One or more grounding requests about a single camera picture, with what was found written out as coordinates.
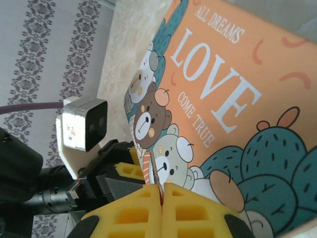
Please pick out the aluminium side rail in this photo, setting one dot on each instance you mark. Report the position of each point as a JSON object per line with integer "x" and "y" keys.
{"x": 109, "y": 3}

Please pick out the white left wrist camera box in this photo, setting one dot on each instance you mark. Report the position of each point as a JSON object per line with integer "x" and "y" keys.
{"x": 76, "y": 124}

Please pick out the orange bear print tin box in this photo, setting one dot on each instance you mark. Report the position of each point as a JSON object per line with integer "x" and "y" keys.
{"x": 223, "y": 74}

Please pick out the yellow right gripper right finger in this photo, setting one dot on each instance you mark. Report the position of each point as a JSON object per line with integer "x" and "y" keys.
{"x": 193, "y": 215}

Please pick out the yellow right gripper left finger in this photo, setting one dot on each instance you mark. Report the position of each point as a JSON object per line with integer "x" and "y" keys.
{"x": 128, "y": 215}

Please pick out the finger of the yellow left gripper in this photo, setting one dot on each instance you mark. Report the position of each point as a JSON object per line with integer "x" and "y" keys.
{"x": 123, "y": 183}
{"x": 123, "y": 148}

